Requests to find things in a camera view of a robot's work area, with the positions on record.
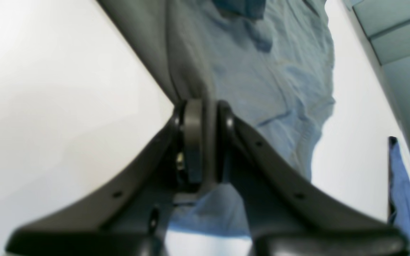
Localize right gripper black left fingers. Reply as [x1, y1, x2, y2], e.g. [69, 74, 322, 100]
[5, 99, 206, 256]

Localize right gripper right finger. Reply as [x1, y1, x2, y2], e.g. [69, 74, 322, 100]
[216, 101, 410, 256]

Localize grey T-shirt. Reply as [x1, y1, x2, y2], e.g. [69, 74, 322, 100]
[96, 0, 335, 239]

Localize blue cloth at edge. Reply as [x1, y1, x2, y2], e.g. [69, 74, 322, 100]
[388, 136, 410, 242]

